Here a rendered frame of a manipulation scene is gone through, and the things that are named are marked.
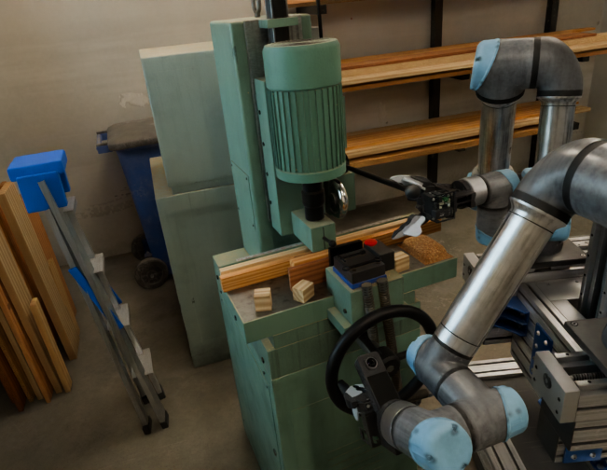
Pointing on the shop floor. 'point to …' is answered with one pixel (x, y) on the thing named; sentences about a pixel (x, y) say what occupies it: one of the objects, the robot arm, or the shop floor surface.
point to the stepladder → (89, 275)
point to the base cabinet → (305, 411)
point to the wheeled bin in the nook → (141, 194)
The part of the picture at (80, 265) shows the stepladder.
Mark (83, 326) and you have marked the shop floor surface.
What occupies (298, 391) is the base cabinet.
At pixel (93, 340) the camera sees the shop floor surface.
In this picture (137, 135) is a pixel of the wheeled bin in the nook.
